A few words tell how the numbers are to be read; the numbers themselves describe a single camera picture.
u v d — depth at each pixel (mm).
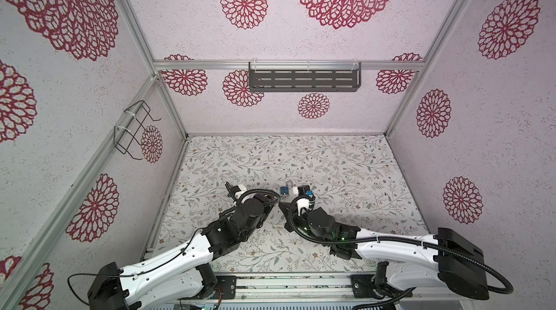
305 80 999
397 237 490
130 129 750
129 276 420
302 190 637
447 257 418
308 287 749
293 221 661
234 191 681
